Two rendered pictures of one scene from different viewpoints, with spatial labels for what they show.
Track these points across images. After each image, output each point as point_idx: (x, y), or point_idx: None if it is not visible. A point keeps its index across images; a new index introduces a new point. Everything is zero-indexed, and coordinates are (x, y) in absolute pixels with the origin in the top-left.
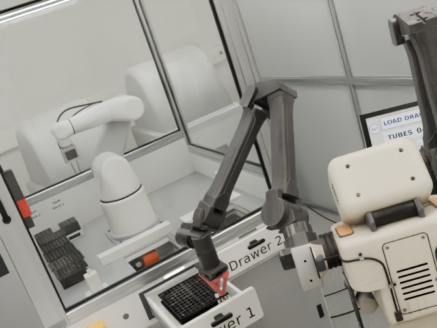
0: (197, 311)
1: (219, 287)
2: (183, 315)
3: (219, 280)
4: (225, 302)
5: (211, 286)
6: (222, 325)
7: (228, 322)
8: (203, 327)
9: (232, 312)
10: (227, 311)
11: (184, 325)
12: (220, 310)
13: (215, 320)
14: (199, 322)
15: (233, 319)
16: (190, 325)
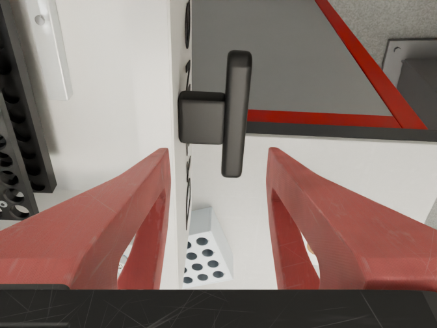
0: (17, 146)
1: (164, 158)
2: (8, 205)
3: (150, 181)
4: (154, 54)
5: (163, 248)
6: (185, 79)
7: (185, 43)
8: (181, 186)
9: (179, 13)
10: (177, 52)
11: (163, 277)
12: (175, 105)
13: (226, 154)
14: (178, 213)
15: (184, 13)
16: (178, 256)
